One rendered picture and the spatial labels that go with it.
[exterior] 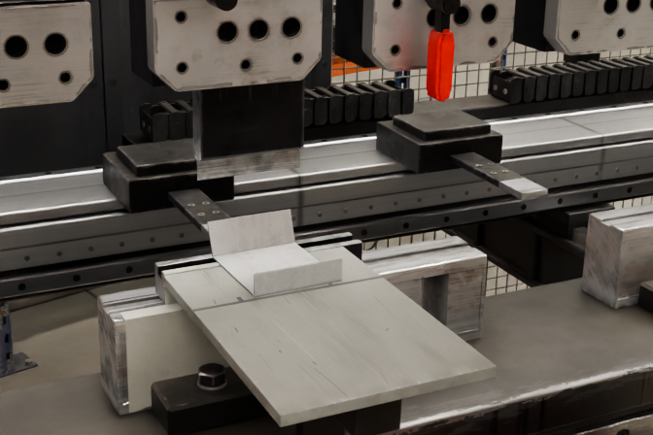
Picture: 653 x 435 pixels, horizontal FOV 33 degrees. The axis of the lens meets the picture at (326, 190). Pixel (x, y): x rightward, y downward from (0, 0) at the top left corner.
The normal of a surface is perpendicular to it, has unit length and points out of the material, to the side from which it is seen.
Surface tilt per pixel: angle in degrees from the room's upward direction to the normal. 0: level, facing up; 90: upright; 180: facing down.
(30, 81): 90
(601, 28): 90
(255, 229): 69
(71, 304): 0
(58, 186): 0
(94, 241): 90
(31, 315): 0
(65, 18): 90
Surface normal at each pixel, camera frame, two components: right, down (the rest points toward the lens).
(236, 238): 0.44, -0.06
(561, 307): 0.02, -0.95
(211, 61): 0.43, 0.30
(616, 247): -0.90, 0.13
